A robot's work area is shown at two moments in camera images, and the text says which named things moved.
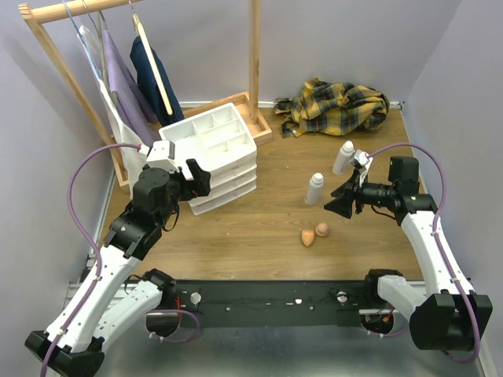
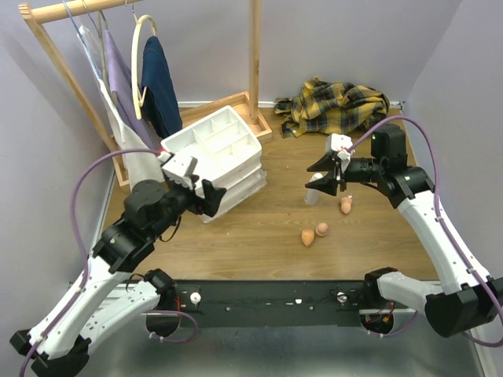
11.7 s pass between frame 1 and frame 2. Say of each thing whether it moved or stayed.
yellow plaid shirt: stayed
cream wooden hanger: moved
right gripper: moved
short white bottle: stayed
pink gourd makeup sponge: stayed
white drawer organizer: moved
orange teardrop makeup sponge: stayed
